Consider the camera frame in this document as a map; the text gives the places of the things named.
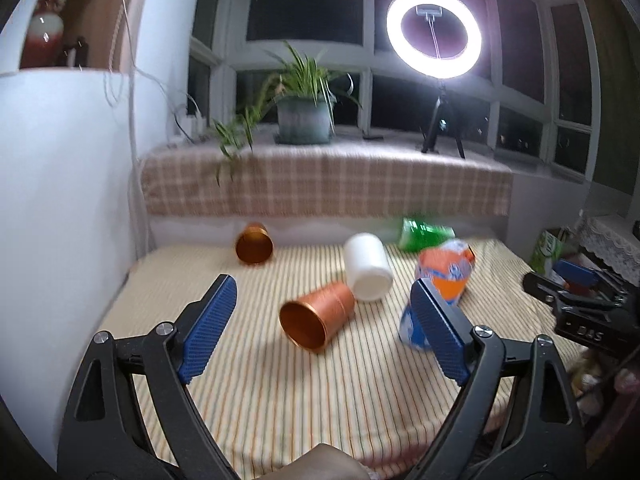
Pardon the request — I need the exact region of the striped yellow table cloth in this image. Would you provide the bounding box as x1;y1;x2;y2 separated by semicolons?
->
96;236;576;480

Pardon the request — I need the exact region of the large copper cup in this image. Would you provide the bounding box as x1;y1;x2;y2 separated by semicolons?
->
279;282;356;353

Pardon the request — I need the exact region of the person's hand at bottom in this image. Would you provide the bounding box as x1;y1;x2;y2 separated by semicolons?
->
259;443;370;480

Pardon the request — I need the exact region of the pink fuzzy sleeve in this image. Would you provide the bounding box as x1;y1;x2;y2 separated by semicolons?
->
614;367;640;396

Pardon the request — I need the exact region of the small copper cup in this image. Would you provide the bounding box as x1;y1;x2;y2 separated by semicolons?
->
234;222;274;266

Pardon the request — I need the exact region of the white cable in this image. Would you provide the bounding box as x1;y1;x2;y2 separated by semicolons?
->
102;0;196;256

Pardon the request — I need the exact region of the potted spider plant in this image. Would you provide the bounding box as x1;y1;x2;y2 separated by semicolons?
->
207;41;361;181

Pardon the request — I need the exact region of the red white vase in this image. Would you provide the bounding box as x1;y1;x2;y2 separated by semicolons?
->
21;0;66;68

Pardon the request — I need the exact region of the green white carton box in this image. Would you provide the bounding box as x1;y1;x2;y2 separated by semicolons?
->
529;228;575;276

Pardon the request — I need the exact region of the white plastic cup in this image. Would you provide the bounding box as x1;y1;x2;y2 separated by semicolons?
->
343;233;394;302

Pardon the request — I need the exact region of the ring light on tripod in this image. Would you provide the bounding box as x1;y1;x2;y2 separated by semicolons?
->
386;0;483;159

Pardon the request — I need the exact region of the blue orange drink cup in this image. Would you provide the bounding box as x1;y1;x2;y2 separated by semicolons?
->
399;238;475;351

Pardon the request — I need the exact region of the white lace cloth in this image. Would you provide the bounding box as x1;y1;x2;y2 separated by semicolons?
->
579;214;639;286

